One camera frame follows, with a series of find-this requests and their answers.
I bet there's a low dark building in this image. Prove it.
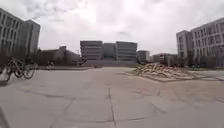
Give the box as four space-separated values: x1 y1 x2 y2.
34 45 81 67

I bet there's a low grey building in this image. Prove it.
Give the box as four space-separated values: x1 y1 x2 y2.
151 52 180 67

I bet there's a raised kerbed bed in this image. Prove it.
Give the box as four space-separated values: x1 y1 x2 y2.
35 65 95 71

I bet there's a pale building with many windows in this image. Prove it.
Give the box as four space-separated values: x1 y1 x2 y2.
175 17 224 68

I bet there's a grey paved plaza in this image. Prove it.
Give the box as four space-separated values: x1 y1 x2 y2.
0 66 224 128

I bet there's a bicycle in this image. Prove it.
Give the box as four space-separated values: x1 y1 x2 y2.
0 56 38 85

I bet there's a twin-block grey building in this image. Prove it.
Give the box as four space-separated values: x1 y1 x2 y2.
79 40 139 67

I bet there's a grey building with window grid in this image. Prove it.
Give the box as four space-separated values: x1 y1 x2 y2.
0 7 42 59

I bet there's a small grey building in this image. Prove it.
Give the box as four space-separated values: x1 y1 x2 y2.
136 49 151 64

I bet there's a pile of rubble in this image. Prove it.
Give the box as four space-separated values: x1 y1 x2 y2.
132 62 202 83

